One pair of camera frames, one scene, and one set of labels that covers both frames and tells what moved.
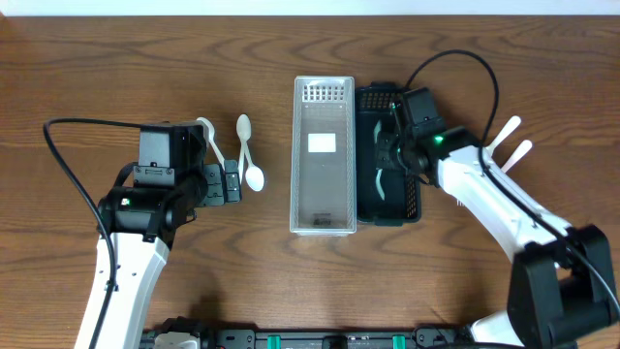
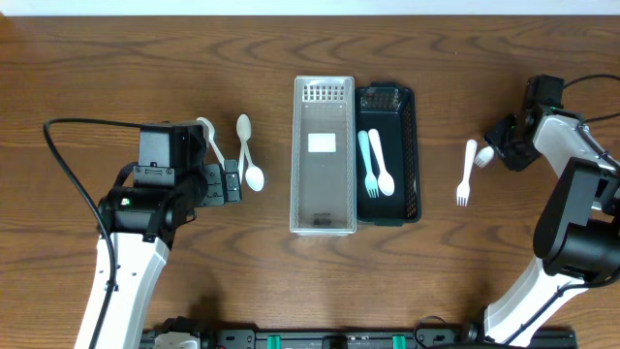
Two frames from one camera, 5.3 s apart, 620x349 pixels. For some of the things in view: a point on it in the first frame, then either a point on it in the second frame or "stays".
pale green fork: [379, 170] -> [370, 179]
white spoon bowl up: [243, 129] stays
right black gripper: [387, 152] -> [507, 142]
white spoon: [209, 131] stays
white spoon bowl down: [254, 174] stays
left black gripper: [213, 184] stays
